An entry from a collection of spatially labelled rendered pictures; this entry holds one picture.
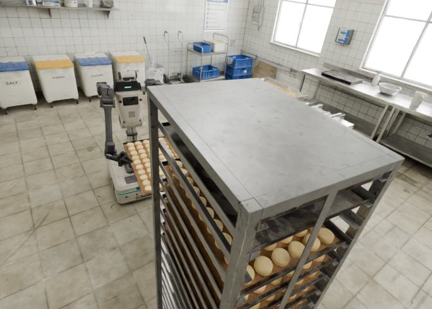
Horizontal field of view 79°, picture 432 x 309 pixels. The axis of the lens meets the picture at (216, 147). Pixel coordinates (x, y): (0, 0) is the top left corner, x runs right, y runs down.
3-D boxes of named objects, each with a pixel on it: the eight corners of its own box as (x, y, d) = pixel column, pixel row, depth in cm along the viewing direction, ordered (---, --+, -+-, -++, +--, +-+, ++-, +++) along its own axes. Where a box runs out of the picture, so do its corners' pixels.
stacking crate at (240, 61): (241, 61, 703) (242, 54, 692) (252, 65, 678) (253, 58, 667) (224, 63, 670) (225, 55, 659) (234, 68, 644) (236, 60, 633)
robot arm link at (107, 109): (114, 99, 203) (99, 99, 198) (115, 97, 198) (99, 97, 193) (117, 155, 202) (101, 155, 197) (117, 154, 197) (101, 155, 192)
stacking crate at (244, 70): (241, 69, 714) (242, 61, 703) (251, 74, 687) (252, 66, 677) (223, 71, 682) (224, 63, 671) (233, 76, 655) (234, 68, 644)
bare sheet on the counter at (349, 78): (321, 72, 484) (321, 71, 483) (333, 70, 506) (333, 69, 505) (351, 83, 445) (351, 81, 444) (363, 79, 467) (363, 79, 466)
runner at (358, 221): (238, 129, 123) (239, 123, 121) (243, 128, 124) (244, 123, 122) (354, 230, 76) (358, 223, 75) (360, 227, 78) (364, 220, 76)
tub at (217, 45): (212, 47, 641) (213, 38, 631) (225, 51, 616) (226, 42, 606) (201, 48, 619) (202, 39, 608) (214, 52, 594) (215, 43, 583)
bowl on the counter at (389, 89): (371, 91, 430) (375, 84, 423) (381, 88, 447) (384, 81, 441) (392, 98, 409) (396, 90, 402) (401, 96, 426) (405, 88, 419)
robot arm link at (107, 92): (114, 87, 196) (100, 86, 191) (115, 105, 199) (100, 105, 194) (109, 84, 234) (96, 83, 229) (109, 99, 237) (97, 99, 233)
